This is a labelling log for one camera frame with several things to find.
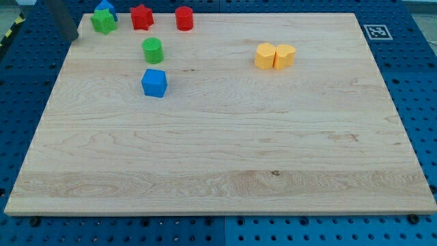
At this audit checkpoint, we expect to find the yellow hexagon block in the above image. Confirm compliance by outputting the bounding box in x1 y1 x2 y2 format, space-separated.
254 42 276 70

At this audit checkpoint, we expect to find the red star block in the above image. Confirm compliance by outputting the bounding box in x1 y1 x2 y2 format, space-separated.
130 4 154 31

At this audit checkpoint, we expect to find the green star block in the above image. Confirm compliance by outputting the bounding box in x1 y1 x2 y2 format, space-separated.
91 9 117 35

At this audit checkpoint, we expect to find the light wooden board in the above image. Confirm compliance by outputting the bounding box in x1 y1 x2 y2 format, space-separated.
5 13 436 217

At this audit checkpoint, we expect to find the blue cube block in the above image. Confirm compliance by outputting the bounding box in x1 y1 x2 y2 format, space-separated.
141 69 167 98

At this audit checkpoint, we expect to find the yellow heart block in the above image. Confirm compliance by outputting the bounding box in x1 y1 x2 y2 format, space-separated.
273 44 296 70

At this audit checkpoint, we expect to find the green cylinder block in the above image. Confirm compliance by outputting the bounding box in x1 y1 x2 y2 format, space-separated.
141 37 164 64

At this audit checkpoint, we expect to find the red cylinder block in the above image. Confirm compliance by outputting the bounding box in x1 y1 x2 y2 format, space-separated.
175 6 194 31

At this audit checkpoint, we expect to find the blue pentagon block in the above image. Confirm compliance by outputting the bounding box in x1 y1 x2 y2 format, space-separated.
95 0 118 22

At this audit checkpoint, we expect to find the white fiducial marker tag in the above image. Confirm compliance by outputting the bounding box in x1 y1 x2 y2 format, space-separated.
364 24 393 40

